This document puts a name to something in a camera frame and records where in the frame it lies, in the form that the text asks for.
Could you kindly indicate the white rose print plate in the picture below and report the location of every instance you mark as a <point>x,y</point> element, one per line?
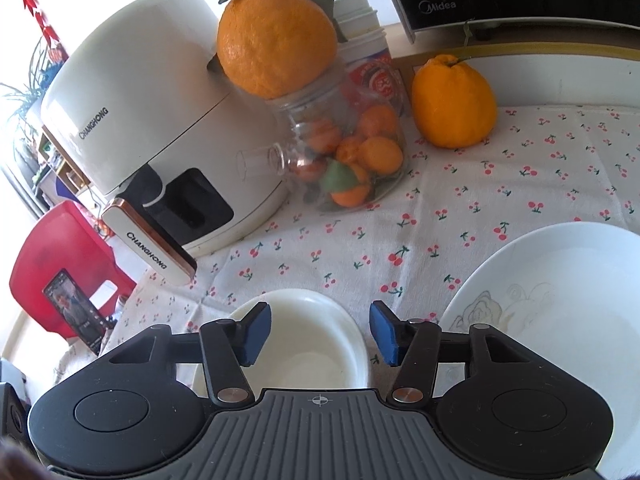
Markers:
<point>575,285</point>

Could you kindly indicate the pile of small mandarins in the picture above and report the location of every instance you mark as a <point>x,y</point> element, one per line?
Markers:
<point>370,155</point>

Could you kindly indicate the red hanging decoration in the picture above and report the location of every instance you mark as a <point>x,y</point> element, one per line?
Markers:
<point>37,10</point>

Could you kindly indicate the smartphone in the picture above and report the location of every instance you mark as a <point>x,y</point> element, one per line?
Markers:
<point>75,310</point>

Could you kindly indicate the glass jar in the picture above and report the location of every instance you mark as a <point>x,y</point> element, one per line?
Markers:
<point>310,105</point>

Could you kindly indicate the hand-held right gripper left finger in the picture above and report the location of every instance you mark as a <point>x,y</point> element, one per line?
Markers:
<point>255,332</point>

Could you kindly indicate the cherry print tablecloth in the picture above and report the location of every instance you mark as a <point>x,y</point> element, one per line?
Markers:
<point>475,185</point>

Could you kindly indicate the large orange citrus fruit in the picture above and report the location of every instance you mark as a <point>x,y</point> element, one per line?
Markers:
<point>452,105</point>

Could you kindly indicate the red plastic chair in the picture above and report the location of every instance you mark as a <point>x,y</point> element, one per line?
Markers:
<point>55,240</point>

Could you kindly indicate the white box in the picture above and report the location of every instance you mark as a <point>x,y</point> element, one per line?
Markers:
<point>550,77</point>

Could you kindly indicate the large orange citrus with leaves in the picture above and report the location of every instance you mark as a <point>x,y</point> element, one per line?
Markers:
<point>275,40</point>

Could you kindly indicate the cream bowl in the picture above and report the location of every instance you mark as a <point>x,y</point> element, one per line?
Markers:
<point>310,340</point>

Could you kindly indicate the white air fryer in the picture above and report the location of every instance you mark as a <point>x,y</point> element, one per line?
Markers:
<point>150,90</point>

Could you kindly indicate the red label paper cup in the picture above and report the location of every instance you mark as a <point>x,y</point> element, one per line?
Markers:
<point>370,65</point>

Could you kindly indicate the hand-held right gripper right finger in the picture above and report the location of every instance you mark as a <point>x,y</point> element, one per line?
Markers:
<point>385,332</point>

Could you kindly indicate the green potted plant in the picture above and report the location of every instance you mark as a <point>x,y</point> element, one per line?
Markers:
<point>25,95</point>

